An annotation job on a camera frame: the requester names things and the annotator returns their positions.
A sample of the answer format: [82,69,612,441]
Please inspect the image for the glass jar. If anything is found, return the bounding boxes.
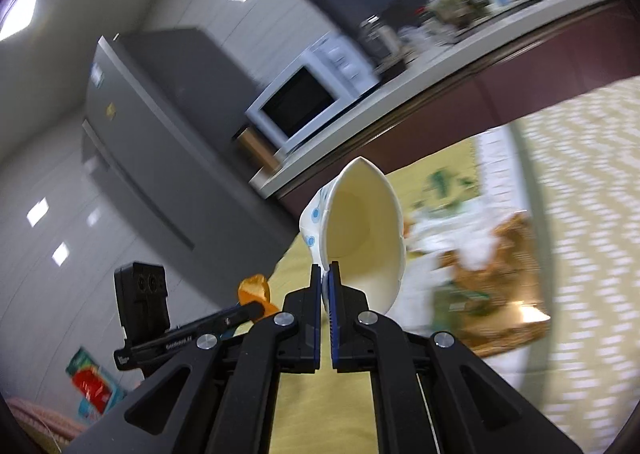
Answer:
[359,15,397,66]

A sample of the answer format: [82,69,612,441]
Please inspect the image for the person's left forearm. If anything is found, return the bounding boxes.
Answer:
[5,396,87,454]

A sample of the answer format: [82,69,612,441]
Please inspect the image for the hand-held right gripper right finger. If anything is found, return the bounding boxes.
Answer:
[327,261,583,454]

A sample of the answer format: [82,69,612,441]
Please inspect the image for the dark red kitchen cabinet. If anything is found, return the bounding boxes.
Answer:
[277,0,640,235]

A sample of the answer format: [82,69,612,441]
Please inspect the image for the yellow patterned tablecloth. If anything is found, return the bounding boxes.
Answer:
[270,76,640,454]

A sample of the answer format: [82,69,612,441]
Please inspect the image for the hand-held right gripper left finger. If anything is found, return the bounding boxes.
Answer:
[62,263,323,454]

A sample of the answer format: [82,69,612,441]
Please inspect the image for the dark wooden tray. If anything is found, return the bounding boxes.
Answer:
[374,58,407,81]

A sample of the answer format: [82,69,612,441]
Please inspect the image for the teal packet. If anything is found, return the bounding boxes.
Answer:
[79,381,127,421]

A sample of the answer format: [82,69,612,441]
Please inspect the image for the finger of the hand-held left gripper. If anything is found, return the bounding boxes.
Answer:
[216,301,264,335]

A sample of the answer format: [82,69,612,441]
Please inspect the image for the brown snack bag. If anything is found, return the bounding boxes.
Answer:
[435,213,551,359]

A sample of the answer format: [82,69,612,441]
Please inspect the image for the white crumpled plastic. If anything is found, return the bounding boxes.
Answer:
[407,199,501,295]

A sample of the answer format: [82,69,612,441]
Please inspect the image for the copper tumbler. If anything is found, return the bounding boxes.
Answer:
[232,126,281,175]

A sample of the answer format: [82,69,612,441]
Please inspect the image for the green packet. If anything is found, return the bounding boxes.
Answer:
[65,346,103,372]

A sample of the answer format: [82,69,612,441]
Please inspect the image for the white kitchen countertop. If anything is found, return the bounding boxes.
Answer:
[248,0,621,200]

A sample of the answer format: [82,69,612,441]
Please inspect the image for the orange snack wrapper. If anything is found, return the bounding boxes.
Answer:
[237,274,281,322]

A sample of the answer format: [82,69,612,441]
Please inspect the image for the white paper cup blue dots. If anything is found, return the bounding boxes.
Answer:
[299,156,408,317]

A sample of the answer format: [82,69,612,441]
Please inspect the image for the grey refrigerator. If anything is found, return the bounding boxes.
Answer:
[80,26,296,280]

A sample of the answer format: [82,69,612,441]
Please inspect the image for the white microwave oven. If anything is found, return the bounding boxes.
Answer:
[244,31,381,155]

